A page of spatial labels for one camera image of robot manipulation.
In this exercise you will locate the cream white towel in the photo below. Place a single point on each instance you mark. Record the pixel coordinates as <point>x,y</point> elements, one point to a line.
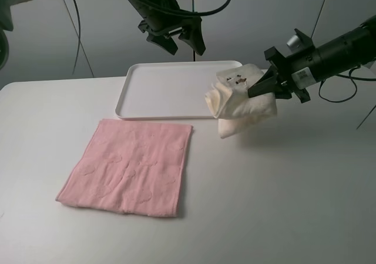
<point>229,103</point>

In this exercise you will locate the pink towel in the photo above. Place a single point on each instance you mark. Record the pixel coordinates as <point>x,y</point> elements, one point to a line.
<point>130,167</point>

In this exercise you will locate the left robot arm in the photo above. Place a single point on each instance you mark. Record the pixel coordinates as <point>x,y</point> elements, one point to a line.
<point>55,39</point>

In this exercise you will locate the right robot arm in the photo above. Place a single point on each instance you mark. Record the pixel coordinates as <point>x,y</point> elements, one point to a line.
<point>373,40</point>

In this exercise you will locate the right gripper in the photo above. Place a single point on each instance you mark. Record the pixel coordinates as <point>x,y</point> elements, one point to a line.
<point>309,65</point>

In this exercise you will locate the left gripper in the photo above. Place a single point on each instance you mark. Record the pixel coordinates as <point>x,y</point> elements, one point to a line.
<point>161,23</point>

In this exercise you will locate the white plastic tray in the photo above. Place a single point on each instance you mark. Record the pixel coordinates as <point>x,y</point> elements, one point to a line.
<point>169,90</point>

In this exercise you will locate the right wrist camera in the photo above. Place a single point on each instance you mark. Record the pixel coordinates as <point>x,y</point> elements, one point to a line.
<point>299,41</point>

